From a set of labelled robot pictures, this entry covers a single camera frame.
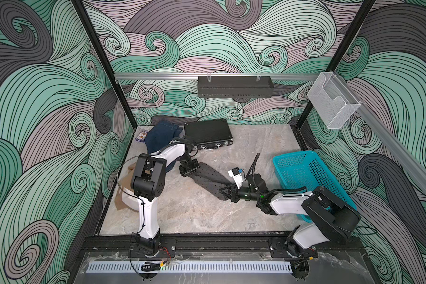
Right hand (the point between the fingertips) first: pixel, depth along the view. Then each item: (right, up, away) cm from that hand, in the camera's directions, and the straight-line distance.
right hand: (219, 192), depth 82 cm
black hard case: (-5, +29, +30) cm, 42 cm away
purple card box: (-49, +27, +31) cm, 65 cm away
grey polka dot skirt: (-4, +4, +8) cm, 10 cm away
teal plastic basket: (+49, +8, +16) cm, 52 cm away
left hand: (-11, +7, +10) cm, 17 cm away
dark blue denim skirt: (-36, +29, +29) cm, 55 cm away
